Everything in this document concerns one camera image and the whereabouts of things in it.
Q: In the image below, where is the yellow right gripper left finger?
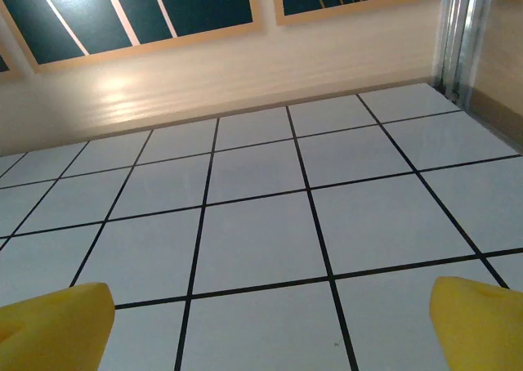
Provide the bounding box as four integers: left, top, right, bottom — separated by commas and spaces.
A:
0, 281, 117, 371

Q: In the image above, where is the aluminium corner post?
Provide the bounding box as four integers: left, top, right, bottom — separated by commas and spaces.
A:
431, 0, 498, 102

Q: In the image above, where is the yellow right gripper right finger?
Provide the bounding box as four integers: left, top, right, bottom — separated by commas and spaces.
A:
428, 275, 523, 371

